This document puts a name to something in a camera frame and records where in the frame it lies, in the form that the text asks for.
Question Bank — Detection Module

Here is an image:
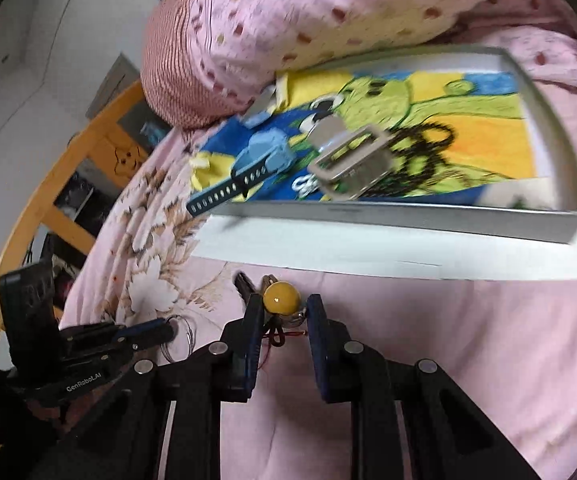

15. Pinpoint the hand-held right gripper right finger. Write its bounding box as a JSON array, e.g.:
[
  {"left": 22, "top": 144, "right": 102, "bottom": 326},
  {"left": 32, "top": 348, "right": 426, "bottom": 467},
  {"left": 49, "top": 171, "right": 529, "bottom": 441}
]
[{"left": 307, "top": 293, "right": 542, "bottom": 480}]

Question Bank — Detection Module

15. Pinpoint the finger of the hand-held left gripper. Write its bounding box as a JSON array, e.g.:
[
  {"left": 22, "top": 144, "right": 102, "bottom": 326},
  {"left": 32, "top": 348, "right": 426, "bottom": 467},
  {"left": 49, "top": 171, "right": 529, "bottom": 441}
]
[
  {"left": 113, "top": 317, "right": 178, "bottom": 346},
  {"left": 131, "top": 336, "right": 173, "bottom": 359}
]

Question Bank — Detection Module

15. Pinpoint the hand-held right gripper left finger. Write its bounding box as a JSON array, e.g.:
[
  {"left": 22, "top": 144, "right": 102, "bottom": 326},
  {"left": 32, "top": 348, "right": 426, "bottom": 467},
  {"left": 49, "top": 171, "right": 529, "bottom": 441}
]
[{"left": 33, "top": 292, "right": 266, "bottom": 480}]

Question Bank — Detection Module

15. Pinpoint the yellow ball hair stick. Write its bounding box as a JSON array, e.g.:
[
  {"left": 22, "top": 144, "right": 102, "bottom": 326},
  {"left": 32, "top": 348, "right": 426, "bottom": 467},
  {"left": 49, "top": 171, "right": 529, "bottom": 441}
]
[{"left": 233, "top": 271, "right": 300, "bottom": 317}]

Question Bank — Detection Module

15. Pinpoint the grey shallow box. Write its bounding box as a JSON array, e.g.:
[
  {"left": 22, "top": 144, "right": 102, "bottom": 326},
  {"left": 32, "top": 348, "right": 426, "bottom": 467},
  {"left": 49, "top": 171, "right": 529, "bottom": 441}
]
[{"left": 210, "top": 45, "right": 577, "bottom": 246}]

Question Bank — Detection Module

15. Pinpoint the blue smartwatch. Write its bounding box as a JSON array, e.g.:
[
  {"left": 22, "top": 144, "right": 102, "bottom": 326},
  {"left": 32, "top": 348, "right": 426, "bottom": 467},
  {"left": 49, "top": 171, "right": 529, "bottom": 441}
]
[{"left": 186, "top": 87, "right": 295, "bottom": 218}]

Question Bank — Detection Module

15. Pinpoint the dark bead bracelet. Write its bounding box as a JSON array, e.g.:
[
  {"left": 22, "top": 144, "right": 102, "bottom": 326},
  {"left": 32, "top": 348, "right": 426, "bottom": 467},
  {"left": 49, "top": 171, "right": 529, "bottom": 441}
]
[{"left": 369, "top": 120, "right": 458, "bottom": 197}]

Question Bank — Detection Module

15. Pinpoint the grey wooden door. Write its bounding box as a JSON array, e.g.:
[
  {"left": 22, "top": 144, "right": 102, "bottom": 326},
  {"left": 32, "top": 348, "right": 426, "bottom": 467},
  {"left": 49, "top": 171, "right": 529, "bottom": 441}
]
[{"left": 86, "top": 52, "right": 142, "bottom": 117}]

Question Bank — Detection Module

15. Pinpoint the pink dotted folded quilt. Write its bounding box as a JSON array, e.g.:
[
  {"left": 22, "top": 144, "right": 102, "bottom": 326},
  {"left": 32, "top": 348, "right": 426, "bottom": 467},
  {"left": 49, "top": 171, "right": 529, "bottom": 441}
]
[{"left": 140, "top": 0, "right": 577, "bottom": 133}]

